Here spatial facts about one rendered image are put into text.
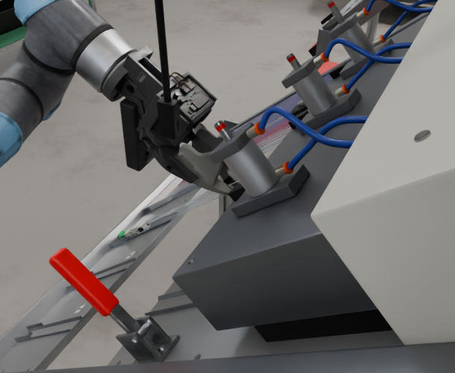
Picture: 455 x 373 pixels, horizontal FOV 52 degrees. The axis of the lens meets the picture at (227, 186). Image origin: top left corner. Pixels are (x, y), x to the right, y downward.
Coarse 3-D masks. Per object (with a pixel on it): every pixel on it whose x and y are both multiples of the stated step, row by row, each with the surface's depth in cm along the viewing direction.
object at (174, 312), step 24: (168, 312) 41; (192, 312) 38; (192, 336) 34; (216, 336) 32; (240, 336) 30; (336, 336) 24; (360, 336) 23; (384, 336) 22; (120, 360) 39; (168, 360) 34
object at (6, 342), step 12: (168, 180) 98; (156, 192) 95; (144, 204) 92; (132, 216) 90; (120, 228) 87; (108, 240) 85; (96, 252) 83; (84, 264) 81; (60, 288) 77; (48, 300) 75; (36, 312) 73; (24, 324) 71; (12, 336) 70; (0, 348) 68
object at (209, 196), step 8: (232, 184) 61; (208, 192) 66; (216, 192) 64; (192, 200) 68; (200, 200) 66; (208, 200) 65; (176, 208) 71; (184, 208) 69; (192, 208) 68; (160, 216) 74; (168, 216) 72; (176, 216) 71; (144, 224) 77; (152, 224) 75
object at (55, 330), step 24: (192, 192) 79; (144, 216) 91; (120, 240) 82; (144, 240) 73; (96, 264) 81; (120, 264) 68; (72, 288) 76; (48, 312) 74; (72, 312) 64; (96, 312) 60; (24, 336) 66; (48, 336) 61; (72, 336) 57; (0, 360) 67; (24, 360) 59; (48, 360) 54
